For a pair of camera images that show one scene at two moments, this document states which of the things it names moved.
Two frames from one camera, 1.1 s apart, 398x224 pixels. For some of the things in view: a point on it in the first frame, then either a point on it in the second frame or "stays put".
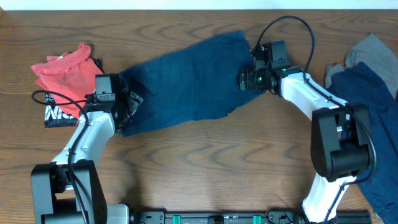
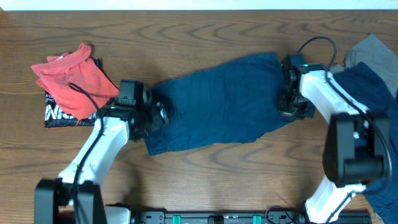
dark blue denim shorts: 199,82 -> 236,104
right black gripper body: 255,79 -> 293,104
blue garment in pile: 376,104 stays put
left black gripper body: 134,101 -> 158,114
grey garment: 372,52 stays put
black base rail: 271,216 stays put
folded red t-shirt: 69,77 stays put
